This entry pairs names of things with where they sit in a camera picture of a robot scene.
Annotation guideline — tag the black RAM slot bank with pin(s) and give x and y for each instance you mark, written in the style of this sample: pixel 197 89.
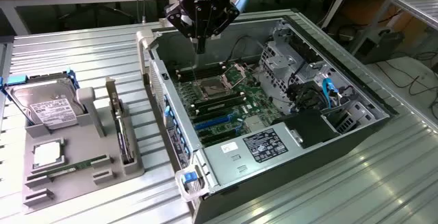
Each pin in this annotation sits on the black RAM slot bank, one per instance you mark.
pixel 219 103
pixel 197 72

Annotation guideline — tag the green motherboard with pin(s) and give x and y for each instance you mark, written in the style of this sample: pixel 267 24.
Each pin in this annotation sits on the green motherboard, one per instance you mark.
pixel 249 106

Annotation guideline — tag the CPU socket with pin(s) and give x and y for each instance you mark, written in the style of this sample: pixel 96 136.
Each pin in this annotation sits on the CPU socket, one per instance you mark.
pixel 209 86

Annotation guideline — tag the grey metal disk bay cage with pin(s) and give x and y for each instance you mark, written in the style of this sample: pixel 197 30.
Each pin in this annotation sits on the grey metal disk bay cage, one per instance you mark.
pixel 280 65

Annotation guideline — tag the metal socket cover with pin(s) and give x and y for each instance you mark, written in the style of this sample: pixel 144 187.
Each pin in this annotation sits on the metal socket cover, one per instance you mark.
pixel 235 74

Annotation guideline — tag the blue case release latch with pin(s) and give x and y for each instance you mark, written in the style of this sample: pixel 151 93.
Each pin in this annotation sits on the blue case release latch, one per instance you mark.
pixel 189 178

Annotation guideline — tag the aluminium frame table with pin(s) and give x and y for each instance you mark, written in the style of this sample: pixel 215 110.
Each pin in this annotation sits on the aluminium frame table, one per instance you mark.
pixel 414 6

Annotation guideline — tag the grey box device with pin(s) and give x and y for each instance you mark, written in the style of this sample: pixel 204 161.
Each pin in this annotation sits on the grey box device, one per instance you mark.
pixel 379 45

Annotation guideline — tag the grey plastic parts rack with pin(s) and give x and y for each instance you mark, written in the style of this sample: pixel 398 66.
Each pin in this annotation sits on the grey plastic parts rack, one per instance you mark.
pixel 81 188

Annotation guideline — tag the grey power supply unit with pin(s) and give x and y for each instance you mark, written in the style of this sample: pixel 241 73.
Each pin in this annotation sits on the grey power supply unit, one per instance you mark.
pixel 263 154

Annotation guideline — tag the blue expansion slot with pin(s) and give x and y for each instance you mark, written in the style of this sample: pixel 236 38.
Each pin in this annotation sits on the blue expansion slot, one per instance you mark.
pixel 212 121

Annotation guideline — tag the silver CPU chip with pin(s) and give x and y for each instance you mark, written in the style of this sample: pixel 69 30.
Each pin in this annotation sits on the silver CPU chip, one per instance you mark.
pixel 48 154

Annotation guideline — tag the hard disk in blue caddy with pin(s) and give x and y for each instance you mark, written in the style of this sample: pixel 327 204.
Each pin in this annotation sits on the hard disk in blue caddy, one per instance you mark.
pixel 44 98

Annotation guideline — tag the black chair base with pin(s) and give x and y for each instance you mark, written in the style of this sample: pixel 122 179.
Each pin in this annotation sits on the black chair base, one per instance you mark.
pixel 94 10

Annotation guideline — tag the silver chipset heatsink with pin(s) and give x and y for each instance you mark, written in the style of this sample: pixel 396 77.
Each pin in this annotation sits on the silver chipset heatsink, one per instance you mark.
pixel 256 122

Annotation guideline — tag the black graphics card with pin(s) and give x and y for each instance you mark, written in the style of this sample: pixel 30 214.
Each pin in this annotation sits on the black graphics card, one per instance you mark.
pixel 120 121

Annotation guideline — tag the open black PC case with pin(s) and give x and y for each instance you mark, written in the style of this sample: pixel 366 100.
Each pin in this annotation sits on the open black PC case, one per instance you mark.
pixel 344 62

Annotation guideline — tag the green RAM stick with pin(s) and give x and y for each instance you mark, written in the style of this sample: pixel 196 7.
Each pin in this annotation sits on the green RAM stick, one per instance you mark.
pixel 80 163

